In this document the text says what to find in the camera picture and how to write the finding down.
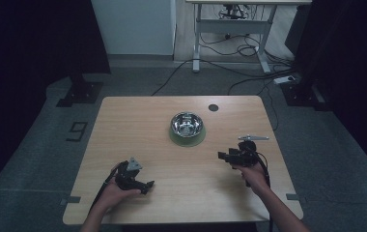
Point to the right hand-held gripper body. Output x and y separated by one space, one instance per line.
246 154

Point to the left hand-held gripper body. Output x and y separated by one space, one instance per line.
125 179

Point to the stainless steel bowl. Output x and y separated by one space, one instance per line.
187 125

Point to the person's left hand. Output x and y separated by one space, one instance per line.
114 197

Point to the person's right hand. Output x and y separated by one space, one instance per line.
255 179

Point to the black round table grommet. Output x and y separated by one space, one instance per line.
213 107

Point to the grey tape strip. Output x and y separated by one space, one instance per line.
70 200
293 197

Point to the black stand base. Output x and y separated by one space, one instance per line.
304 95
81 92

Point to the white power strip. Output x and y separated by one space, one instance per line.
284 79

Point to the dark equipment under desk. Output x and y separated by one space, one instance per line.
233 11

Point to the white panel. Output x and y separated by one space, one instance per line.
133 27

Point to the white metal frame desk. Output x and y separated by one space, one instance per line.
233 26

